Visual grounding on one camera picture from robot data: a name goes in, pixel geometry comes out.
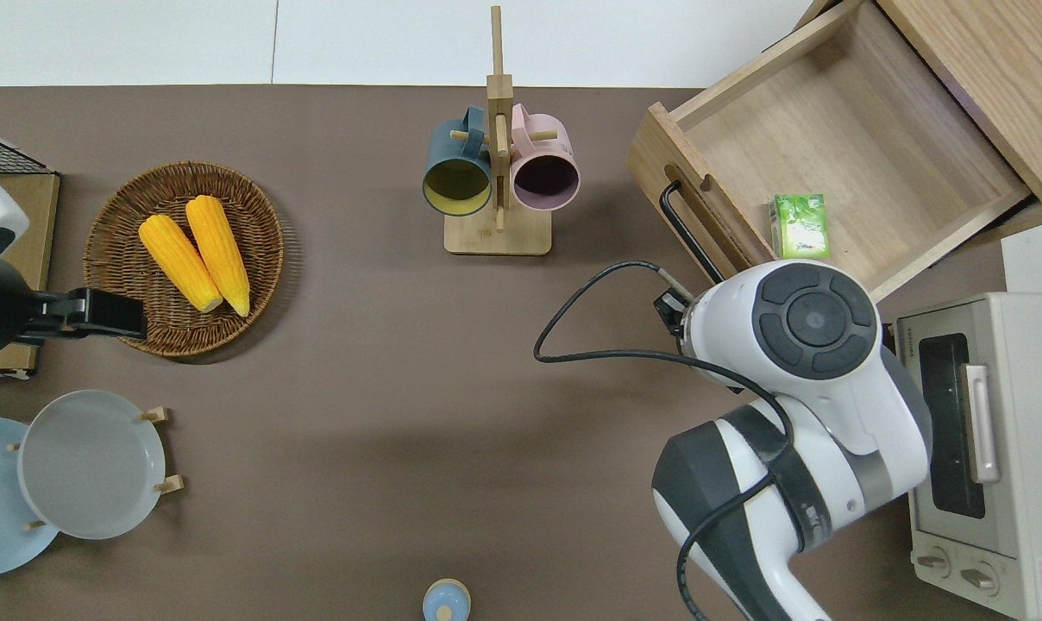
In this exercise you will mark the blue bell on wooden base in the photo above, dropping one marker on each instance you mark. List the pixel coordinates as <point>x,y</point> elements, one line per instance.
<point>446,599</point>

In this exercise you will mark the wooden cabinet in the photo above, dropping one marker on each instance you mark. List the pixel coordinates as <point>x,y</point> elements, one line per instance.
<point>1004,78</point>

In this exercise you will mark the dark teal mug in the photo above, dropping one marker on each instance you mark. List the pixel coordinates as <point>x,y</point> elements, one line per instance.
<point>443,151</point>

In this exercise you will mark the pink mug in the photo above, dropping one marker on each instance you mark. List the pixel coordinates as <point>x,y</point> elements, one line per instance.
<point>555,142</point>

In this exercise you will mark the beige toaster oven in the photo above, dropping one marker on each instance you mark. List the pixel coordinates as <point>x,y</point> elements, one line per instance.
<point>1030,414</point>

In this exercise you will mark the round wicker tray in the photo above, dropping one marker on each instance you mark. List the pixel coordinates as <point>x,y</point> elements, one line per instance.
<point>124,224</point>

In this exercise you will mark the wooden drawer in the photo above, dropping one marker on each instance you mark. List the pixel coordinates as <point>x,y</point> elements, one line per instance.
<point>875,147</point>

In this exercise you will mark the yellow corn cob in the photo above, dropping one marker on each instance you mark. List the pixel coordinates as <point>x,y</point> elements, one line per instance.
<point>178,261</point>
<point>219,250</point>

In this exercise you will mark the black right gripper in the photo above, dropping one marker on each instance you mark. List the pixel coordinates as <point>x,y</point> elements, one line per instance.
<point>672,315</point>

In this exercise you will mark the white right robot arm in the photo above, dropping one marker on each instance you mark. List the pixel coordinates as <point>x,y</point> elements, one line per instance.
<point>831,405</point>

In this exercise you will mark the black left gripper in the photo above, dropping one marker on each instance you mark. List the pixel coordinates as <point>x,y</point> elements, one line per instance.
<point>107,315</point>

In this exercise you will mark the brown table mat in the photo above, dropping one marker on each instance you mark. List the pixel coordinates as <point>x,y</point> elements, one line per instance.
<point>357,414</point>

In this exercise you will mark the grey plate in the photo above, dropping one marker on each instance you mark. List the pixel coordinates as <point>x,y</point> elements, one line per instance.
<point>90,466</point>

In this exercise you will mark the wooden mug stand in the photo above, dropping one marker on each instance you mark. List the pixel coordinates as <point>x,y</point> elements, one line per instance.
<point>498,237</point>

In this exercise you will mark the green carton box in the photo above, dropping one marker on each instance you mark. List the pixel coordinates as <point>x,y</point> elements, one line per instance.
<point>801,226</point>

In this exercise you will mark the wooden plate rack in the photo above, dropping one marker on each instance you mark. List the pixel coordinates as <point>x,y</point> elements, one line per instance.
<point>172,484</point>

